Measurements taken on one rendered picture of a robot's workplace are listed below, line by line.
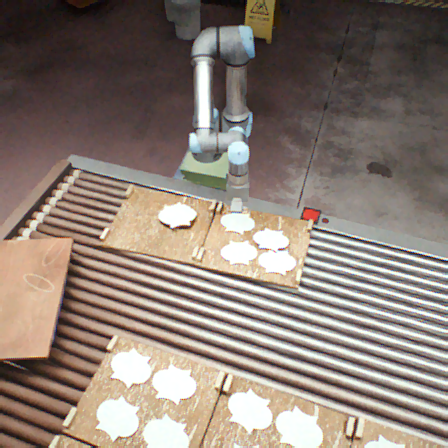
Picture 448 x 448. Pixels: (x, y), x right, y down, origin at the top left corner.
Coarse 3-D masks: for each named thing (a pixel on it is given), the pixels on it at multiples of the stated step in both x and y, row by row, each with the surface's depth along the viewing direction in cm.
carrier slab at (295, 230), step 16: (224, 208) 211; (256, 224) 204; (272, 224) 204; (288, 224) 204; (304, 224) 203; (208, 240) 199; (224, 240) 199; (240, 240) 198; (304, 240) 198; (208, 256) 193; (304, 256) 192; (224, 272) 189; (240, 272) 187; (256, 272) 187; (288, 272) 187
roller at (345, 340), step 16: (80, 256) 197; (112, 272) 192; (128, 272) 191; (160, 288) 187; (176, 288) 185; (192, 288) 185; (208, 304) 183; (224, 304) 180; (240, 304) 180; (272, 320) 176; (288, 320) 175; (320, 336) 171; (336, 336) 170; (368, 352) 168; (384, 352) 166; (400, 352) 166; (416, 368) 164; (432, 368) 162
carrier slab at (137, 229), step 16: (144, 192) 219; (128, 208) 212; (144, 208) 212; (160, 208) 212; (192, 208) 211; (208, 208) 211; (112, 224) 206; (128, 224) 206; (144, 224) 205; (160, 224) 205; (192, 224) 205; (208, 224) 205; (112, 240) 200; (128, 240) 200; (144, 240) 199; (160, 240) 199; (176, 240) 199; (192, 240) 199; (160, 256) 194; (176, 256) 193
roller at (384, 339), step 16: (96, 256) 198; (112, 256) 196; (144, 272) 193; (160, 272) 191; (176, 272) 191; (208, 288) 185; (224, 288) 185; (256, 304) 181; (272, 304) 179; (304, 320) 177; (320, 320) 175; (336, 320) 174; (368, 336) 170; (384, 336) 170; (416, 352) 167; (432, 352) 165
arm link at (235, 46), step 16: (224, 32) 182; (240, 32) 182; (224, 48) 183; (240, 48) 183; (224, 64) 192; (240, 64) 189; (240, 80) 197; (240, 96) 204; (224, 112) 215; (240, 112) 211; (224, 128) 217
